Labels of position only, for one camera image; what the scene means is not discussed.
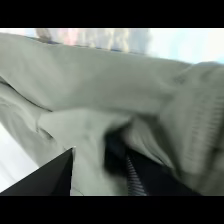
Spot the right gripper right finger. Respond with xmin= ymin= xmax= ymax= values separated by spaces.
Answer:
xmin=124 ymin=146 xmax=202 ymax=197

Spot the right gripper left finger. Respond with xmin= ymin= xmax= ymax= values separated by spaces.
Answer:
xmin=0 ymin=147 xmax=75 ymax=197

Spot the dark green shirt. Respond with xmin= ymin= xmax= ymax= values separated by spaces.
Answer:
xmin=0 ymin=32 xmax=224 ymax=197

